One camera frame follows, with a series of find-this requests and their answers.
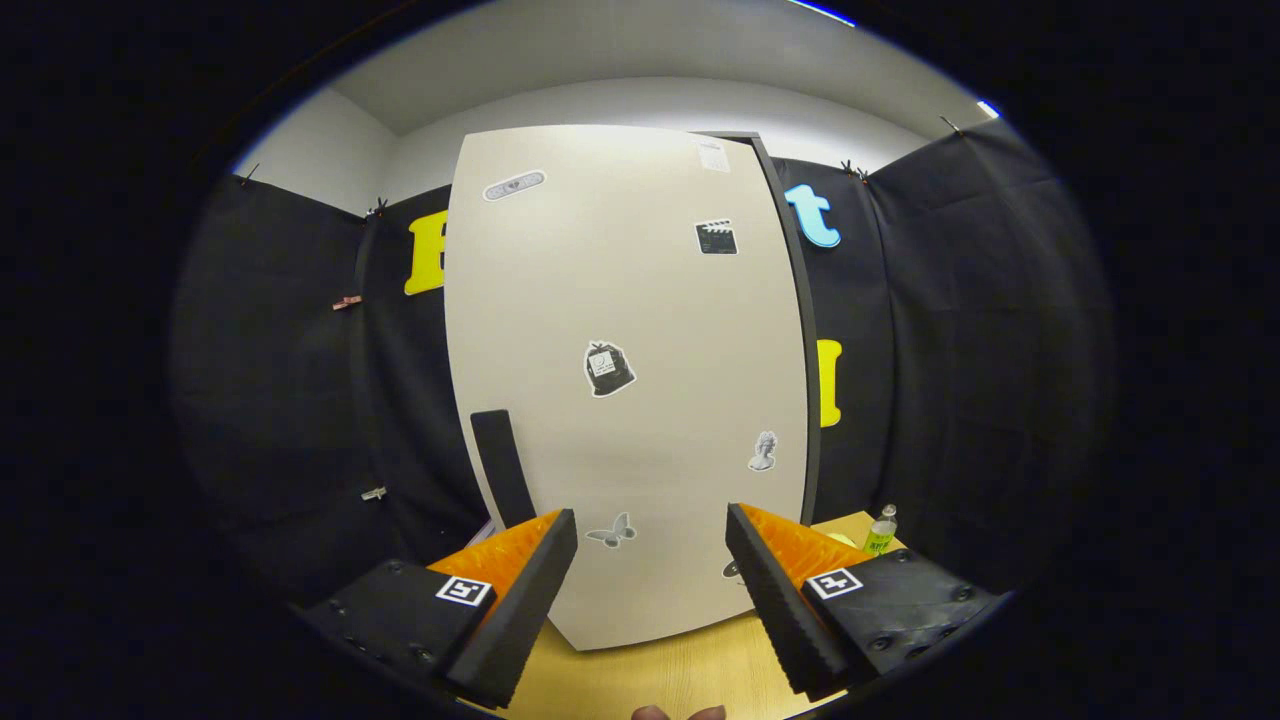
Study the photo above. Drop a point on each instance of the small bright ceiling light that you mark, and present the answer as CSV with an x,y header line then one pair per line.
x,y
988,109

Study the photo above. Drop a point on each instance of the red clip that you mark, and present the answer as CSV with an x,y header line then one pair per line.
x,y
347,302

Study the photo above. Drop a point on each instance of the green plastic bottle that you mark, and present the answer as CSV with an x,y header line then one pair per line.
x,y
880,538

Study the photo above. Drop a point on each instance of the black backdrop cloth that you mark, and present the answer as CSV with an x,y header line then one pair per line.
x,y
950,350

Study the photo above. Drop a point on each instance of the yellow green toy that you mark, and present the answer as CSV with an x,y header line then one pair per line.
x,y
845,541

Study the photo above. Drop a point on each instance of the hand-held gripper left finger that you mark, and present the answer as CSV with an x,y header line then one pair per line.
x,y
525,615

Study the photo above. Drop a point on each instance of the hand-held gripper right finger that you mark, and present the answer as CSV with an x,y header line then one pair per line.
x,y
780,615

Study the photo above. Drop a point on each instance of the grey shoe cabinet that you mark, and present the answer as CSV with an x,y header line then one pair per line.
x,y
813,450

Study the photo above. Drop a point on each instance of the long ceiling light strip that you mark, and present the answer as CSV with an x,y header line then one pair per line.
x,y
820,10

